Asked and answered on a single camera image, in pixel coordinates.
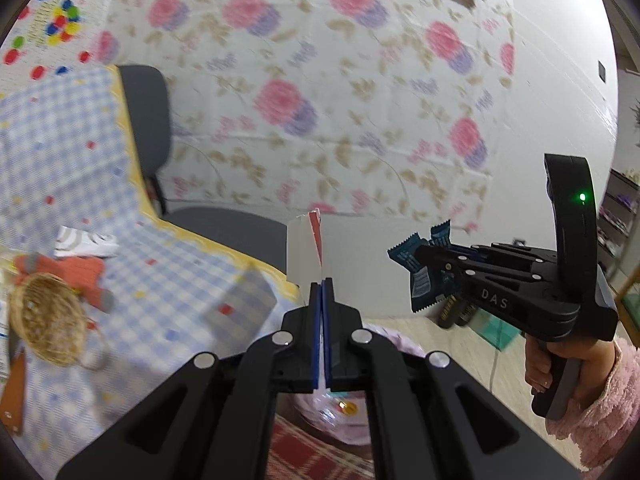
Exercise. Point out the floral pink sheet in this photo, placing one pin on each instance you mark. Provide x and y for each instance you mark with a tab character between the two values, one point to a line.
300	60

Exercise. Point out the person's right hand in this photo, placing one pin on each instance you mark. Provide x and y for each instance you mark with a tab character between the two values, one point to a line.
536	366

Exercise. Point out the dark container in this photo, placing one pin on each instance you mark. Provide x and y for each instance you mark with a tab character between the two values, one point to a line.
457	312

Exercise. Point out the grey white striped cloth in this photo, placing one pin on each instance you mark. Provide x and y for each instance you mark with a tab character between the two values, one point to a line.
82	242

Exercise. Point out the white carton piece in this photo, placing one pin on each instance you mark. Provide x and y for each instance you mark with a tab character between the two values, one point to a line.
300	255

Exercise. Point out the blue checked dotted tablecloth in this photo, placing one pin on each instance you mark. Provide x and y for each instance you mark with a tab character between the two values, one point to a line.
75	160

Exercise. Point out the wall outlet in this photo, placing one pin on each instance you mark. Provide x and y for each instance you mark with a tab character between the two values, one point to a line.
602	71

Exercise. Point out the green mat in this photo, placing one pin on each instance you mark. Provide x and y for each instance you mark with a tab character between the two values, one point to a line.
495	334

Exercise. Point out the grey office chair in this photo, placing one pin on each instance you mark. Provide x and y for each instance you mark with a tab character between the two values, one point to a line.
145	120

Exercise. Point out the person's right forearm pink sleeve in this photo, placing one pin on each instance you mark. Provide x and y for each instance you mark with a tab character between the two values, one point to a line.
595	435

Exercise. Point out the storage shelf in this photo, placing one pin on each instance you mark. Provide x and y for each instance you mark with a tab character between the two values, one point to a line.
617	215

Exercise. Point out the orange knitted toy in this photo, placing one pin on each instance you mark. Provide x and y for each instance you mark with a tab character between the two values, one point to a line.
82	272

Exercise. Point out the white colourful polka dot sheet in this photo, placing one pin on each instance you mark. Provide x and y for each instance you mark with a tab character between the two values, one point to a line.
50	20

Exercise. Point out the blue snack wrapper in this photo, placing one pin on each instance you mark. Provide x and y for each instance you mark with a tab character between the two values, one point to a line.
405	255

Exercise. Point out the red plaid rug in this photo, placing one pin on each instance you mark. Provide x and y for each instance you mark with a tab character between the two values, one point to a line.
300	455

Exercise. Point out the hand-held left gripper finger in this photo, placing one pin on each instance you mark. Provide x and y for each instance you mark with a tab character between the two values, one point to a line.
316	340
328	340

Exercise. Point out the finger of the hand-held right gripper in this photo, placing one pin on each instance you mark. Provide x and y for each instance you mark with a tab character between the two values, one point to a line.
515	251
465	265

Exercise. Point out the wicker basket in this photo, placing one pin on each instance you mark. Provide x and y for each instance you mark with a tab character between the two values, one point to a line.
45	315

